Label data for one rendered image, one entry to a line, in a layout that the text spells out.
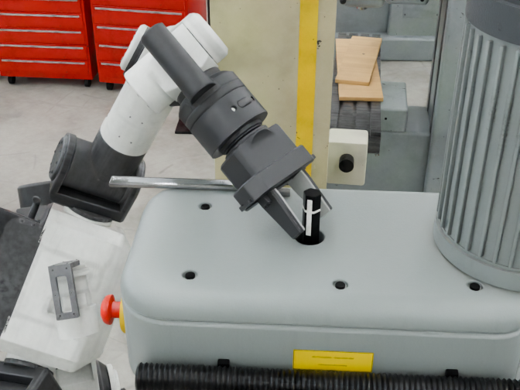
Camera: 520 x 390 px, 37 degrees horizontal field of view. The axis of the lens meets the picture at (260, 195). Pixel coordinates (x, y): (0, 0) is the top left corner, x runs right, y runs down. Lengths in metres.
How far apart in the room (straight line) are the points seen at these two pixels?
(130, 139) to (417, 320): 0.64
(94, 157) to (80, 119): 4.29
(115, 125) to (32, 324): 0.37
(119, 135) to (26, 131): 4.27
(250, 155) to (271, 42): 1.78
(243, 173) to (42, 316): 0.59
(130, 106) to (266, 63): 1.46
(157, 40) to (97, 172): 0.50
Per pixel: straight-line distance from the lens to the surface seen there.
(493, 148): 0.83
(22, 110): 5.89
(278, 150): 0.93
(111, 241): 1.38
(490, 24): 0.79
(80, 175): 1.37
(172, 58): 0.91
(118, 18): 5.76
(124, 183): 1.05
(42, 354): 1.40
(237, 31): 2.67
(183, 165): 4.95
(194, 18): 0.96
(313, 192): 0.92
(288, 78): 2.72
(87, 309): 1.28
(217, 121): 0.91
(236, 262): 0.90
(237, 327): 0.87
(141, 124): 1.29
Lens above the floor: 2.43
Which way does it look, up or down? 32 degrees down
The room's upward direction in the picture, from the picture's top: straight up
